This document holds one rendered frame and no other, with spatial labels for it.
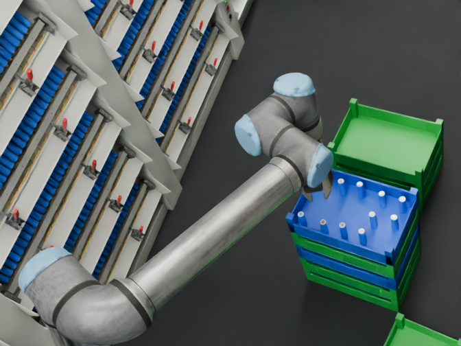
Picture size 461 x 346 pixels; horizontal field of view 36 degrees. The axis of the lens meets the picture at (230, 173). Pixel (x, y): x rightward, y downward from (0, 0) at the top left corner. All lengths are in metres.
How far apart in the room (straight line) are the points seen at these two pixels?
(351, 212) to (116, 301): 0.87
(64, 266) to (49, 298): 0.07
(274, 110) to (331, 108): 1.03
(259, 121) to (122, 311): 0.53
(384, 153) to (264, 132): 0.78
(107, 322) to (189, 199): 1.24
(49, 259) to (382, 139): 1.25
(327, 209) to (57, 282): 0.90
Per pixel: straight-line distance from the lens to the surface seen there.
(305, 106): 1.67
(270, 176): 1.50
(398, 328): 2.21
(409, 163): 2.28
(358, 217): 2.00
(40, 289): 1.42
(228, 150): 2.61
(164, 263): 1.39
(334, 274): 2.16
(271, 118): 1.60
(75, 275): 1.41
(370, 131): 2.35
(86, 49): 1.96
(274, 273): 2.33
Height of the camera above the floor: 2.07
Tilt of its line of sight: 54 degrees down
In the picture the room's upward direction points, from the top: 24 degrees counter-clockwise
